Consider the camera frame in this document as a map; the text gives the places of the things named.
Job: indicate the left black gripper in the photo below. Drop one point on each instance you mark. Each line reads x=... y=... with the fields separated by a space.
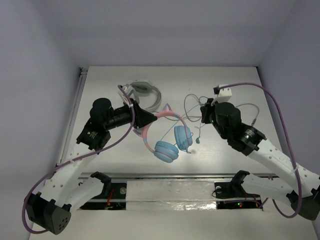
x=136 y=114

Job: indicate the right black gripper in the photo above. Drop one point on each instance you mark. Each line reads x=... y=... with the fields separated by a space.
x=206 y=108

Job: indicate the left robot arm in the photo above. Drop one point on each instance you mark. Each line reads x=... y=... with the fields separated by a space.
x=52 y=206

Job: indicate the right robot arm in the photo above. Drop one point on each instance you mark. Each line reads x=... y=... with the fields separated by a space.
x=294 y=185

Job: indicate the white foil-taped block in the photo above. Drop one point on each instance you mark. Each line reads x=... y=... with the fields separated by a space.
x=170 y=195

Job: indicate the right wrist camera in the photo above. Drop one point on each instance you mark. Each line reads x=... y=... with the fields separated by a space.
x=222 y=94

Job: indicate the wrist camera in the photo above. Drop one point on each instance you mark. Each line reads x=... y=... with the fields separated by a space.
x=222 y=94
x=124 y=91

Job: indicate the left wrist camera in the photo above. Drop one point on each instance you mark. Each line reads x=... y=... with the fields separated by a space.
x=124 y=91

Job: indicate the aluminium rail frame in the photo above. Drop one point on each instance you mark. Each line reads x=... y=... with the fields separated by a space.
x=83 y=72

